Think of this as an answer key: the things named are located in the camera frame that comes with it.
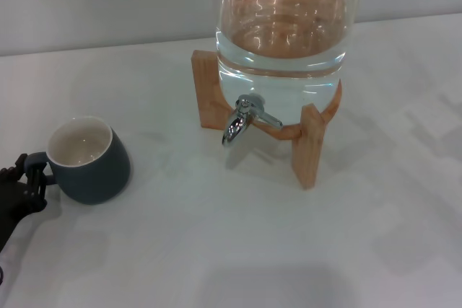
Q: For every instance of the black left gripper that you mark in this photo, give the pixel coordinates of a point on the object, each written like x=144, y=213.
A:
x=11, y=200

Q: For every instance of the black cup with white interior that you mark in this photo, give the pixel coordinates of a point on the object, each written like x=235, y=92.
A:
x=94, y=181

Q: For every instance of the chrome faucet with lever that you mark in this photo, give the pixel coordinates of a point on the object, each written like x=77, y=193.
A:
x=236, y=127

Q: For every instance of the glass water dispenser jar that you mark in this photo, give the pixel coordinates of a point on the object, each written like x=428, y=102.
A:
x=281, y=88

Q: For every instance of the wooden dispenser stand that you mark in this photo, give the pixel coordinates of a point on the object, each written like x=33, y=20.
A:
x=310, y=149

